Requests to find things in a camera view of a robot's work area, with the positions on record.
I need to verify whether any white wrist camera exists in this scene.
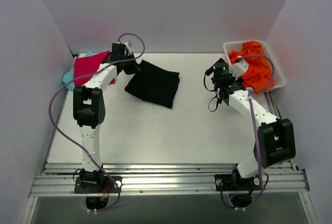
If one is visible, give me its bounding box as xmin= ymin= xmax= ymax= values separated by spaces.
xmin=123 ymin=41 xmax=132 ymax=54
xmin=229 ymin=59 xmax=249 ymax=78

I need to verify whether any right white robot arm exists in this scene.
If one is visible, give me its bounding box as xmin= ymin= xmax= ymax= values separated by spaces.
xmin=204 ymin=58 xmax=296 ymax=189

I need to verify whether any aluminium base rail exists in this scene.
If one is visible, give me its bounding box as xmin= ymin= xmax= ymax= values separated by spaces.
xmin=29 ymin=162 xmax=310 ymax=197

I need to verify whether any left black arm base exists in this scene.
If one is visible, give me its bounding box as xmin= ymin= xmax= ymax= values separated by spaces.
xmin=73 ymin=169 xmax=122 ymax=211

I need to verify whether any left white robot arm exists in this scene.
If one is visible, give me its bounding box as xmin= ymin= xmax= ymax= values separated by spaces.
xmin=73 ymin=41 xmax=140 ymax=192

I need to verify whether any folded teal t-shirt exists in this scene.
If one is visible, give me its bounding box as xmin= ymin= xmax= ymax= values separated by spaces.
xmin=62 ymin=50 xmax=94 ymax=91

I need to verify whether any folded pink t-shirt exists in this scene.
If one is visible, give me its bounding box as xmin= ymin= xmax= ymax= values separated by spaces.
xmin=73 ymin=51 xmax=110 ymax=88

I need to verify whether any crumpled orange t-shirt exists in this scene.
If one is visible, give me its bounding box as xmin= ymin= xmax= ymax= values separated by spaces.
xmin=228 ymin=41 xmax=275 ymax=94

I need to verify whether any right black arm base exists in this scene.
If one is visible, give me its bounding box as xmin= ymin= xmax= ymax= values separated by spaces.
xmin=214 ymin=174 xmax=262 ymax=211

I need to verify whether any black t-shirt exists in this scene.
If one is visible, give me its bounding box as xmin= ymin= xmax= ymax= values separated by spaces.
xmin=124 ymin=60 xmax=180 ymax=109

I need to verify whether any white plastic basket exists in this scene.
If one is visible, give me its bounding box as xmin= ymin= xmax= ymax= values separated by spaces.
xmin=223 ymin=40 xmax=286 ymax=92

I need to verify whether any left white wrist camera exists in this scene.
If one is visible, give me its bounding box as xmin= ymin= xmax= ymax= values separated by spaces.
xmin=123 ymin=41 xmax=132 ymax=54

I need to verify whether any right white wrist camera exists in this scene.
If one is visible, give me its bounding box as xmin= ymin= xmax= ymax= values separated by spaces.
xmin=229 ymin=59 xmax=249 ymax=78

